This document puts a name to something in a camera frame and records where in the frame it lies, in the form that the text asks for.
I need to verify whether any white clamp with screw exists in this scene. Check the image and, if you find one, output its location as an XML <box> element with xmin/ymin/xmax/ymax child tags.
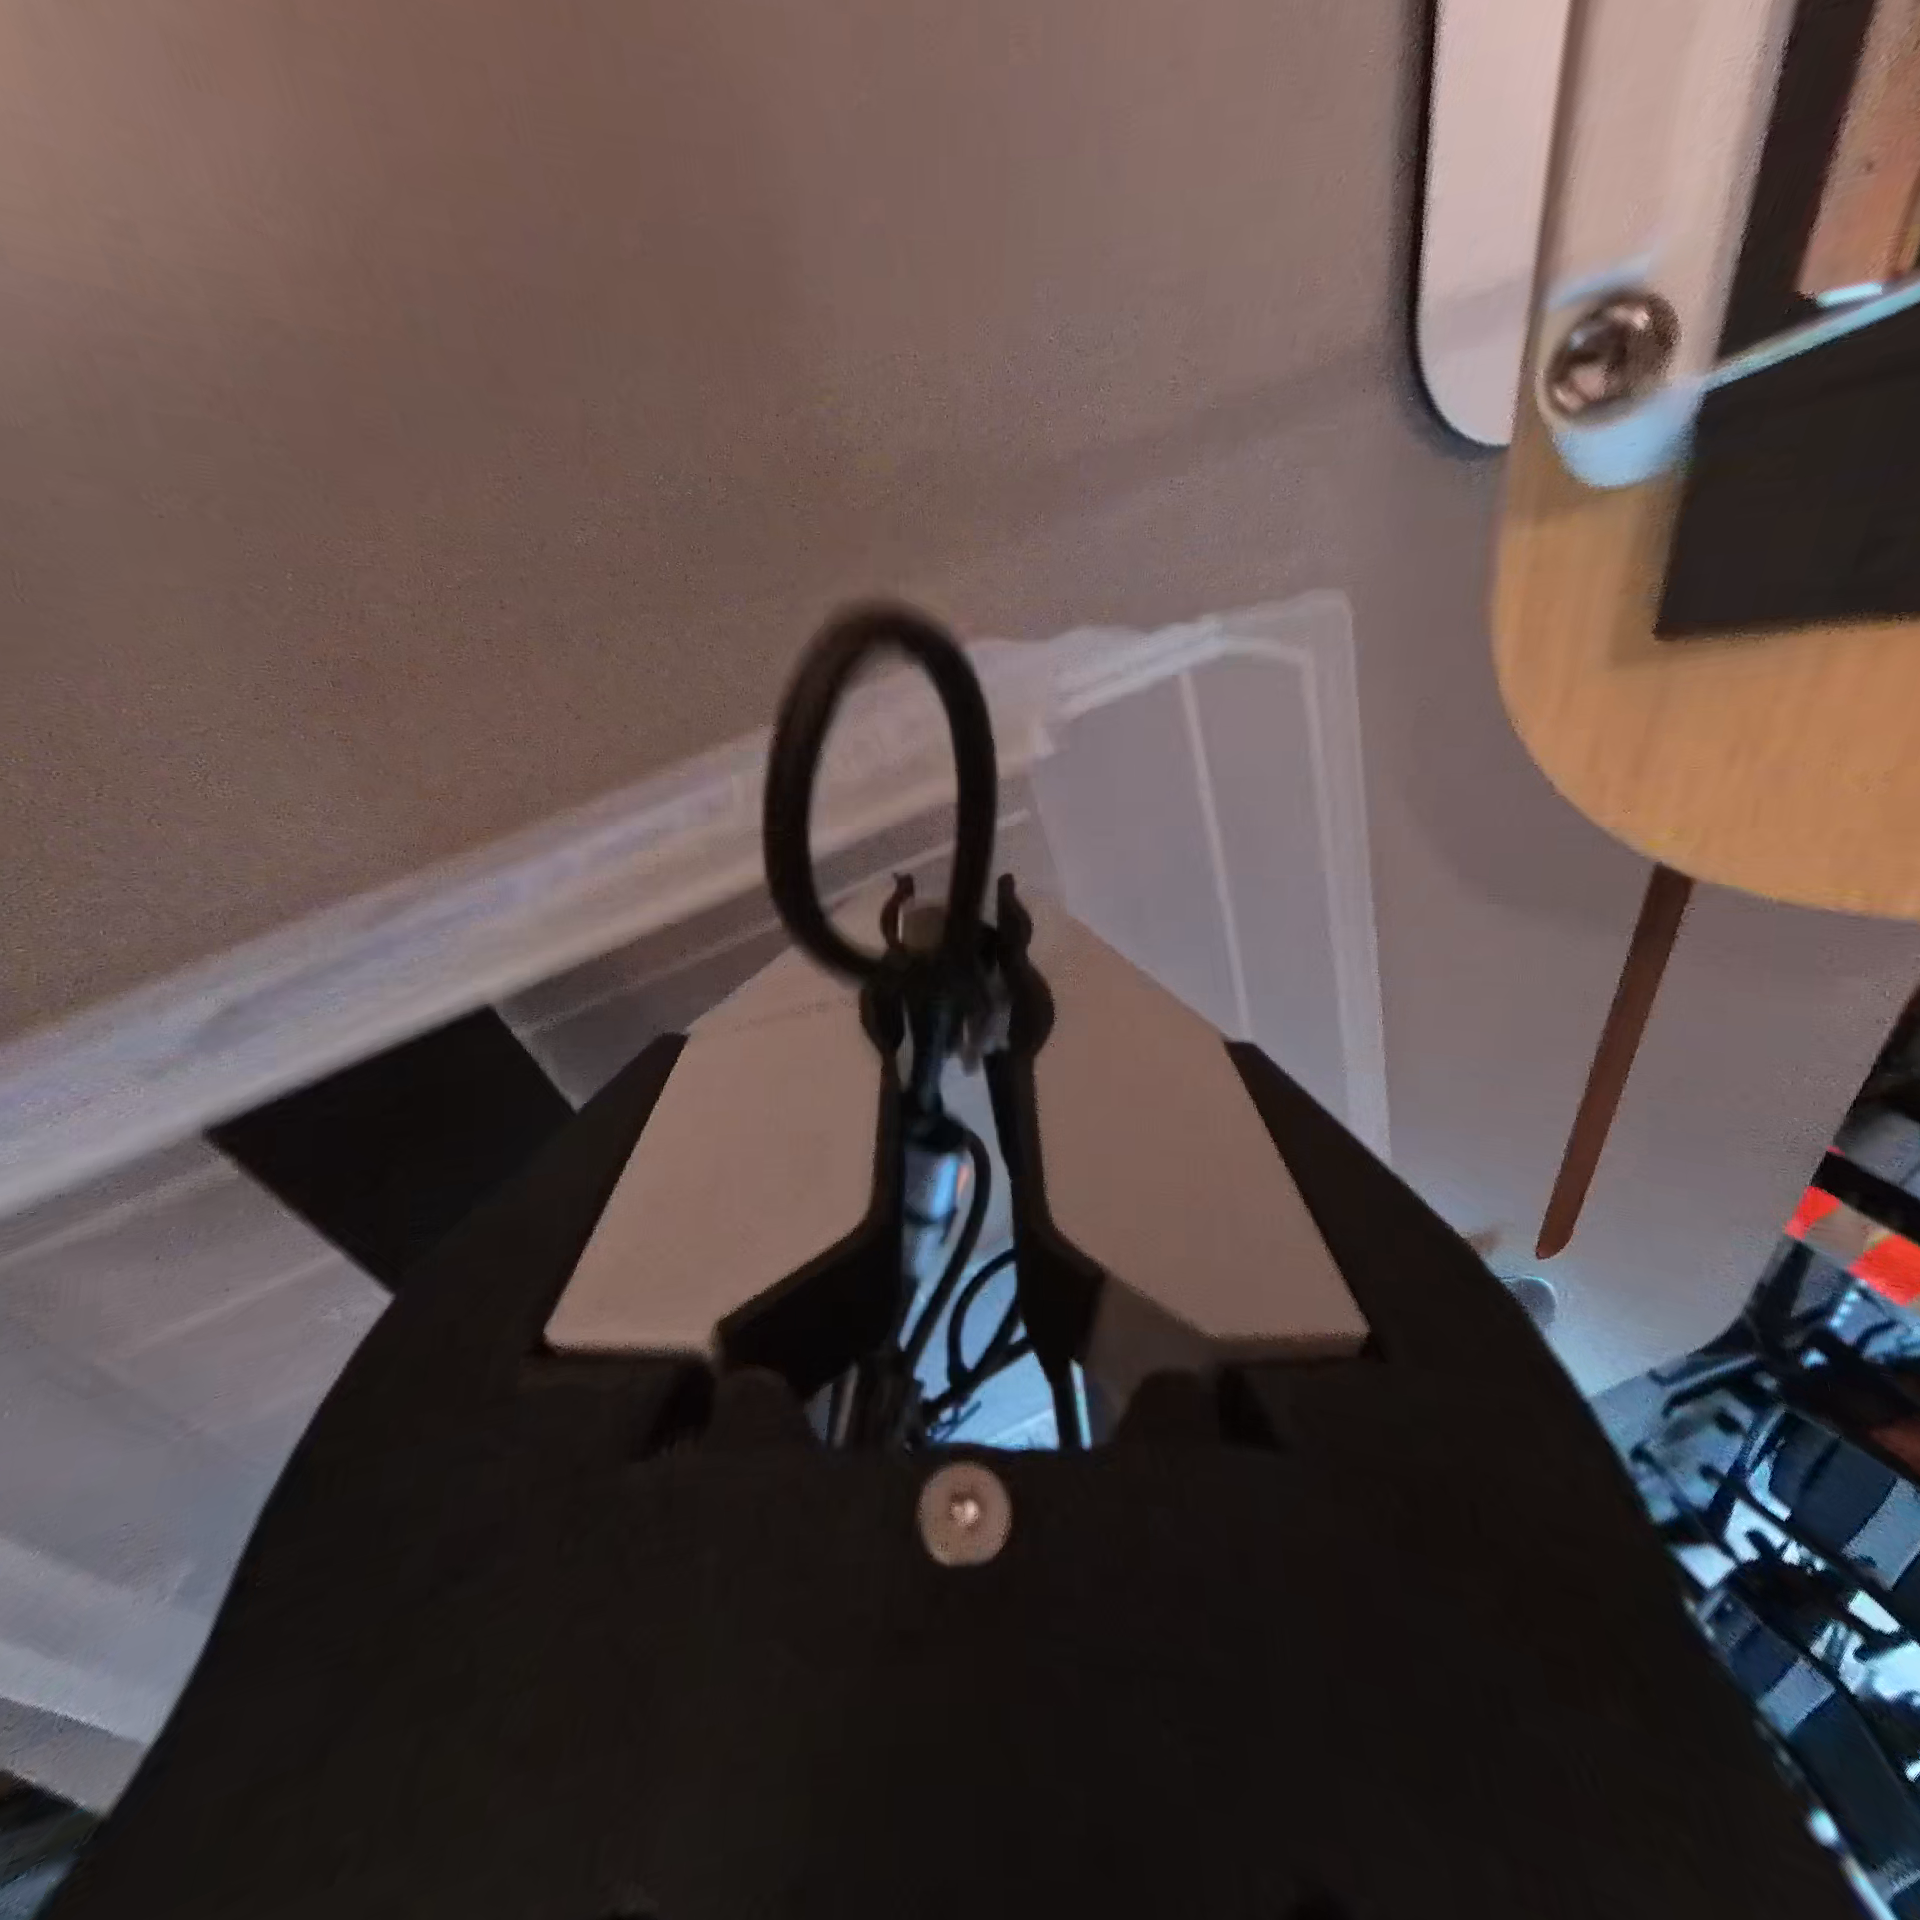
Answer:
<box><xmin>1543</xmin><ymin>267</ymin><xmax>1716</xmax><ymax>490</ymax></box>

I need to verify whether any clear plastic storage bin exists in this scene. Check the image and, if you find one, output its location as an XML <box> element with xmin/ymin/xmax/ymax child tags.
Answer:
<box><xmin>0</xmin><ymin>593</ymin><xmax>1398</xmax><ymax>1819</ymax></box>

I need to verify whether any tangle of cables and gear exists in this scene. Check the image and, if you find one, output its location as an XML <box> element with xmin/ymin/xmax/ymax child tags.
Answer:
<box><xmin>1590</xmin><ymin>991</ymin><xmax>1920</xmax><ymax>1920</ymax></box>

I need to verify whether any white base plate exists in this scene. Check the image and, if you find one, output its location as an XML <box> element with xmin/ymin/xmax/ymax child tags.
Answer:
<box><xmin>1417</xmin><ymin>0</ymin><xmax>1802</xmax><ymax>453</ymax></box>

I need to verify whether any black usb-c cable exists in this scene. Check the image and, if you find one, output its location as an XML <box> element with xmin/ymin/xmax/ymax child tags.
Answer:
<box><xmin>762</xmin><ymin>600</ymin><xmax>1091</xmax><ymax>1451</ymax></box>

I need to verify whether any thin metal rod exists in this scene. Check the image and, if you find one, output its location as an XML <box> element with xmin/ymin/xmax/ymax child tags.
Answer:
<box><xmin>1686</xmin><ymin>277</ymin><xmax>1920</xmax><ymax>400</ymax></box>

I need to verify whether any brown stick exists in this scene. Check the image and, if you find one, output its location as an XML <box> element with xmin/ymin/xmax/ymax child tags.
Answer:
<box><xmin>1536</xmin><ymin>866</ymin><xmax>1694</xmax><ymax>1261</ymax></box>

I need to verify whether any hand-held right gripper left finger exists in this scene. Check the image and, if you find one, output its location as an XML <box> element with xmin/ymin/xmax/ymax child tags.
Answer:
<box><xmin>541</xmin><ymin>885</ymin><xmax>924</xmax><ymax>1374</ymax></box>

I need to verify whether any black block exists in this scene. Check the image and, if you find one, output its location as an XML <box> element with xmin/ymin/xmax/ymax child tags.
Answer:
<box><xmin>1656</xmin><ymin>0</ymin><xmax>1920</xmax><ymax>642</ymax></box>

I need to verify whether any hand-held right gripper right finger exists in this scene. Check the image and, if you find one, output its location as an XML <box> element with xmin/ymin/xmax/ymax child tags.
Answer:
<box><xmin>983</xmin><ymin>877</ymin><xmax>1373</xmax><ymax>1391</ymax></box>

